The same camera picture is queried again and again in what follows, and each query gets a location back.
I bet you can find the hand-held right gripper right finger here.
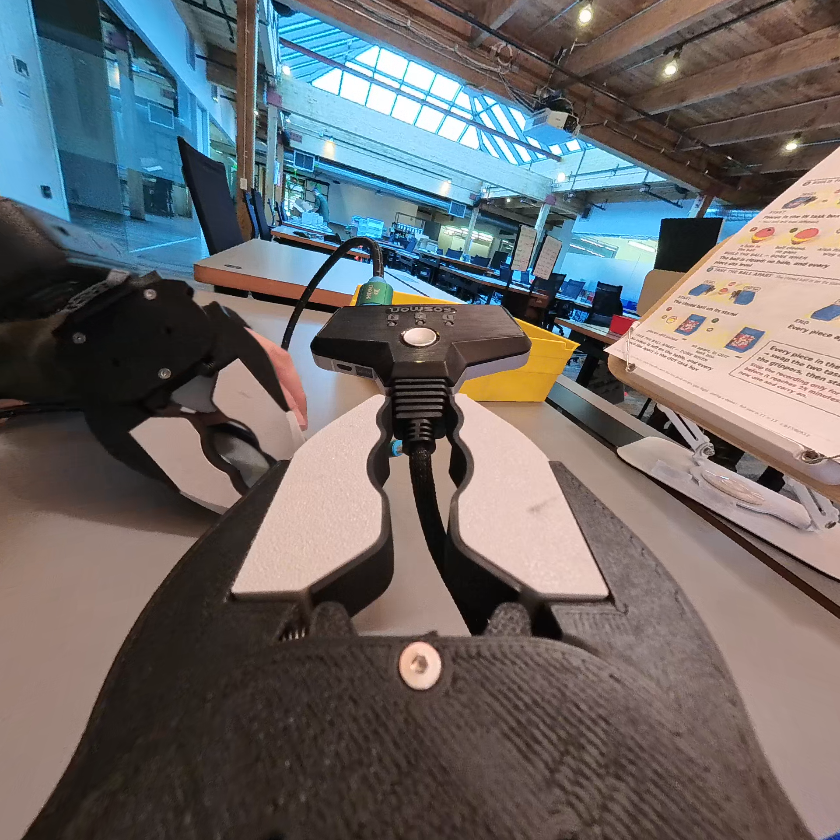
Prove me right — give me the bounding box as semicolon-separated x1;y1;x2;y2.
445;392;613;634

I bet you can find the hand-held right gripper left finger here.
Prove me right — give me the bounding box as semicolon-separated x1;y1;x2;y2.
230;392;396;619

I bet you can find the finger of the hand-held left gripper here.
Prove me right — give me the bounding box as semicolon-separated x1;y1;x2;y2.
213;357;309;463
130;410;253;516

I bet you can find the black braided hub cable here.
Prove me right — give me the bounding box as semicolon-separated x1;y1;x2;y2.
388;438;476;636

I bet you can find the black switch hub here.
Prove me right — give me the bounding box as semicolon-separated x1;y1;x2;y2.
310;303;532;455

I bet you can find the green plug braided cable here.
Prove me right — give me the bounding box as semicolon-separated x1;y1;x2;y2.
281;236;396;350

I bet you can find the grey desk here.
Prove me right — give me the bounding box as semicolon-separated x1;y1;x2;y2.
0;289;840;840

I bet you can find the person's left hand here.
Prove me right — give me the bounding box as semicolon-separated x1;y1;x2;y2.
252;328;309;431

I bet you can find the yellow plastic bin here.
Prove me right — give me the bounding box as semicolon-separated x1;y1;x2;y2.
350;283;581;403

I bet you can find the white board stand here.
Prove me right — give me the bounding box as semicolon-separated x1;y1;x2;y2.
617;403;840;578

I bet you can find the black office chair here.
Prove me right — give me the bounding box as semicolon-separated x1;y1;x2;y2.
177;136;245;257

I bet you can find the grey table with wood edge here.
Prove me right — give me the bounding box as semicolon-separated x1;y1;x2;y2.
193;238;460;309

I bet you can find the wooden board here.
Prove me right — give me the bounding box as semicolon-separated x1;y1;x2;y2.
607;351;840;505

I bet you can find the cardboard box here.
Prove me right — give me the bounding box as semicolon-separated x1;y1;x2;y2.
638;268;686;317

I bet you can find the printed instruction sheet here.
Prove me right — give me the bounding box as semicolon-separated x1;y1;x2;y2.
604;147;840;460

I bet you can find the black panel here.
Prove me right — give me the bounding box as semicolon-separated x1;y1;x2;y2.
656;218;724;271

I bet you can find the white ceiling projector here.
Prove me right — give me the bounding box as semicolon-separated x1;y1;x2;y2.
525;98;581;145

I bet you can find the wooden post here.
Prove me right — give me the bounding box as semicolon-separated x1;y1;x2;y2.
236;0;258;191

